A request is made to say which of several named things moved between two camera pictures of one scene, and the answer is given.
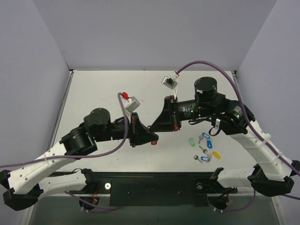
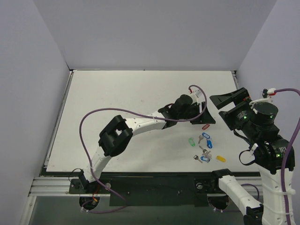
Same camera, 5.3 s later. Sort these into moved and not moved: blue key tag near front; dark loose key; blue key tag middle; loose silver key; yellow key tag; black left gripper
Moved: black left gripper; yellow key tag
Not moved: blue key tag middle; blue key tag near front; dark loose key; loose silver key
